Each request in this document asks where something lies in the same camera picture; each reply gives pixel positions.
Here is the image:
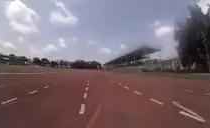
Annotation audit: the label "roofed grandstand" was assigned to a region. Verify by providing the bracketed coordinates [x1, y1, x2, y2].
[104, 46, 181, 73]

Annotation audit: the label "row of trees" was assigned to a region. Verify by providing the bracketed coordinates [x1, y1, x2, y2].
[32, 57, 103, 70]

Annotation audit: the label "red running track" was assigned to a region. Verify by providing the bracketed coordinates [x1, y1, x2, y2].
[0, 68, 210, 128]

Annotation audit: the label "grass field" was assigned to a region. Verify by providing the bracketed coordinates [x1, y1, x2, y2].
[0, 64, 104, 74]

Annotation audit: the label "pale kerb strip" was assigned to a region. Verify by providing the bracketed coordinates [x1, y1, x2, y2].
[0, 71, 44, 76]

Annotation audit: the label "low long building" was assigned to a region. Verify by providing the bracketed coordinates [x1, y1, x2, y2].
[0, 51, 31, 66]

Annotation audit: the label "tall dark trees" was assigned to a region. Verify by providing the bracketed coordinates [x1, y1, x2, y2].
[173, 3, 210, 73]

